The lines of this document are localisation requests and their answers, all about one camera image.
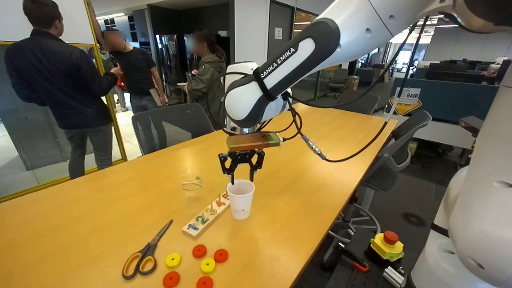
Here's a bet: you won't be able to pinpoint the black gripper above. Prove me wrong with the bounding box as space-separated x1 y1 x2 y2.
215 149 266 186

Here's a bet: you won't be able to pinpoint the yellow plastic disc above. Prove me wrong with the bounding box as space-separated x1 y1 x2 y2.
162 252 183 271
198 258 217 276

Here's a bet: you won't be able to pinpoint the white paper cup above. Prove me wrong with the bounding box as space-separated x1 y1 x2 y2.
225 178 257 221

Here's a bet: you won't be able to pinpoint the wooden number puzzle board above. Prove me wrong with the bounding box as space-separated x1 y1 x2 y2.
180 193 231 241

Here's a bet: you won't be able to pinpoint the grey mesh chair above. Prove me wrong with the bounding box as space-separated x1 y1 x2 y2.
130 103 215 157

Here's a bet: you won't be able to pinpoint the woman in olive jacket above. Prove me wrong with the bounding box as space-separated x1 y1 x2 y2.
185 31 228 132

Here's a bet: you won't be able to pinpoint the dark grey door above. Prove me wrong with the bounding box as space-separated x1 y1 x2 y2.
265 2 295 53

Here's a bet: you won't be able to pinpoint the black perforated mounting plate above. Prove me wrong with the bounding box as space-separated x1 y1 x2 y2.
292 213 428 288

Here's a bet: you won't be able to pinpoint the black office chair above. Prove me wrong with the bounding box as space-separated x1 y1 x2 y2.
354 109 433 215

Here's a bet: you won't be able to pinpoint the silver metal block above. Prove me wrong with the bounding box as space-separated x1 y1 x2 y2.
382 265 407 288

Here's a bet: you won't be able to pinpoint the yellow white sign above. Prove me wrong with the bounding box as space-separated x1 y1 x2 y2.
388 87 422 117

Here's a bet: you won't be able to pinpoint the small grey table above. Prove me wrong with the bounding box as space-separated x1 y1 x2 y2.
414 121 476 151

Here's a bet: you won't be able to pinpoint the man in dark jacket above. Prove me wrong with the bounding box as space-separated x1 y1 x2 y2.
2 0 124 181

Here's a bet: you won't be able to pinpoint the blue cabinet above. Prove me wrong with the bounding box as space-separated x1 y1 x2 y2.
390 77 500 125

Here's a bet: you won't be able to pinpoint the yellow framed glass partition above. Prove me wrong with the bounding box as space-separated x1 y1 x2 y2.
0 0 129 205

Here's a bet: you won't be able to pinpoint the shiny flat wrist camera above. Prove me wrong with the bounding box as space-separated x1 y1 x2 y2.
225 132 282 156

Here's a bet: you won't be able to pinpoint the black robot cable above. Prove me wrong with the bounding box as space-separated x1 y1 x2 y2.
278 15 433 165

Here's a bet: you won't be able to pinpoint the yellow black handled scissors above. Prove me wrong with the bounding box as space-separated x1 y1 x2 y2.
119 218 175 282

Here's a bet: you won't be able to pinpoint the black clamp orange handle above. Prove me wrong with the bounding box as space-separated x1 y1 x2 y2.
318 239 370 276

